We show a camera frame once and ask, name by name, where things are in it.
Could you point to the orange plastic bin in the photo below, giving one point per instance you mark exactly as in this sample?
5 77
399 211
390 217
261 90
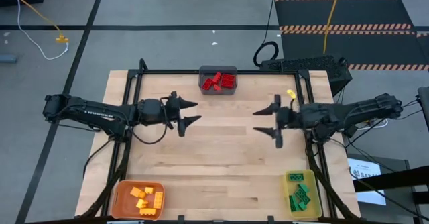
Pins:
122 204

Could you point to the black metal bar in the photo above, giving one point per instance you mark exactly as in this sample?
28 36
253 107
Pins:
402 179

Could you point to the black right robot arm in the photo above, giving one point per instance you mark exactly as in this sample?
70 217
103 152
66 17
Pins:
368 110

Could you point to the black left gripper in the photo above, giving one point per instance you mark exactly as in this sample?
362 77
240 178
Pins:
152 111

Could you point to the small red toy brick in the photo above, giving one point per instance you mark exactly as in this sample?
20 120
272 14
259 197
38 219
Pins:
218 88

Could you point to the yellow plastic bin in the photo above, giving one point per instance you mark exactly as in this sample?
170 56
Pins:
315 190

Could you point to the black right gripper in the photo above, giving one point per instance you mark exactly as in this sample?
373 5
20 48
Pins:
298 116

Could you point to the grey plastic bin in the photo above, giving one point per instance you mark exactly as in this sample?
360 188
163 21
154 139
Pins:
206 71

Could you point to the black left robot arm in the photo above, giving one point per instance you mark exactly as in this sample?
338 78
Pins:
94 111

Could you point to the black perforated computer case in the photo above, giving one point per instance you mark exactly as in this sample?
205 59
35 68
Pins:
301 64

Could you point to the black metal table frame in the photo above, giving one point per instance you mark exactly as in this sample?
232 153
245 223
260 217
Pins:
167 72

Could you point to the yellow power plug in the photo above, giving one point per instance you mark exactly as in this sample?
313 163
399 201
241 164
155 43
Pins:
367 120

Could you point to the dark grey cart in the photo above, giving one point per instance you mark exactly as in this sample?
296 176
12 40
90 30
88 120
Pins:
395 163

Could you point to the white printed paper sign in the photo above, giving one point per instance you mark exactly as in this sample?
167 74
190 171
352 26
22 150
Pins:
363 165

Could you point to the black hazard-striped floor mat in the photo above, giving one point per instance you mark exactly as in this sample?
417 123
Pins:
368 12
368 49

